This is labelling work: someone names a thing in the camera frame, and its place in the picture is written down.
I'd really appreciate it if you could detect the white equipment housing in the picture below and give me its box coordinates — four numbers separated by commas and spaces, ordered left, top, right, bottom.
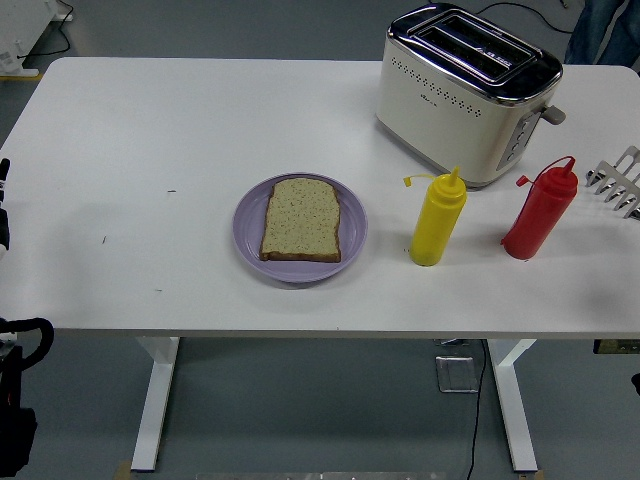
0, 0, 75, 79

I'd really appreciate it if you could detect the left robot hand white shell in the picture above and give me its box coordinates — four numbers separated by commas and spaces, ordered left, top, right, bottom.
0, 158, 12, 262

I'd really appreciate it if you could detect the cream two-slot toaster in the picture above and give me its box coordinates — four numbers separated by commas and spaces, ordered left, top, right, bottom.
374, 2, 568, 190

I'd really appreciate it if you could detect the white table leg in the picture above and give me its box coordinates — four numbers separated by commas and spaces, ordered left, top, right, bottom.
130, 336, 181, 474
487, 338, 540, 474

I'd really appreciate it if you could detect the black toaster power cord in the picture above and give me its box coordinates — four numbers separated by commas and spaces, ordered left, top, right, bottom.
474, 1, 574, 34

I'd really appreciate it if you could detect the black cable on floor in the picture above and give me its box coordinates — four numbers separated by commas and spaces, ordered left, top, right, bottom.
464, 339, 489, 480

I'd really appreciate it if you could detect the table height control panel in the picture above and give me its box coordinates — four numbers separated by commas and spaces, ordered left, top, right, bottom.
593, 338, 640, 355

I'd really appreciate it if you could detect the red squeeze bottle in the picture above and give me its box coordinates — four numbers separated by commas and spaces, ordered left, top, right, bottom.
500, 155, 578, 262

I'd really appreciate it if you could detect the slice of bread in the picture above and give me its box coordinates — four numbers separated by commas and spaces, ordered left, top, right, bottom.
258, 177, 343, 263

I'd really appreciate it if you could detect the yellow squeeze bottle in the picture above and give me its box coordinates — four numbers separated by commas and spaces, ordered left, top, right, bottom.
403, 166, 468, 267

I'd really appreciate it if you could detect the thin black cable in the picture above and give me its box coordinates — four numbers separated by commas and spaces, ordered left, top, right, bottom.
17, 0, 74, 69

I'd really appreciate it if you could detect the metal floor socket plate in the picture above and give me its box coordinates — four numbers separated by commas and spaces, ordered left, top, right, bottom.
434, 354, 481, 395

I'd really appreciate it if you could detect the purple round plate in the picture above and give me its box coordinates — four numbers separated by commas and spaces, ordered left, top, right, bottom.
232, 172, 369, 285

